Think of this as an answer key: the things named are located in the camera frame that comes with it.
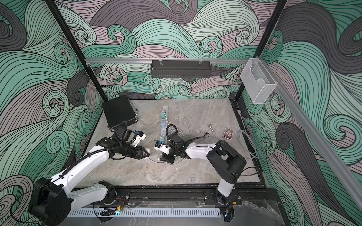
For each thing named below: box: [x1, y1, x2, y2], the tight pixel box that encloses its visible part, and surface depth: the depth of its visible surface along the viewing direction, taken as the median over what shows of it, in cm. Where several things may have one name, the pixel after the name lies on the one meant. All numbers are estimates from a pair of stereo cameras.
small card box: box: [222, 127, 234, 140], surface depth 100 cm
